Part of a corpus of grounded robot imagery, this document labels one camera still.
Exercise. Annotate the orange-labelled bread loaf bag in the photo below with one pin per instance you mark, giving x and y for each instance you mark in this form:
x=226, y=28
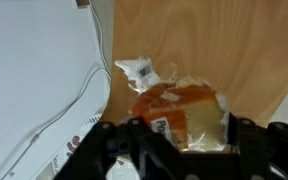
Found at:
x=190, y=113

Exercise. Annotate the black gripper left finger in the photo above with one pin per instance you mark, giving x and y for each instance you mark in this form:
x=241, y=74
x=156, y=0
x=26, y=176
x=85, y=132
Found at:
x=124, y=156

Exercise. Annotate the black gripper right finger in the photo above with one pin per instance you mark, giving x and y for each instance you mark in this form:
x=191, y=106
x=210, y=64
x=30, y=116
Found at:
x=270, y=153

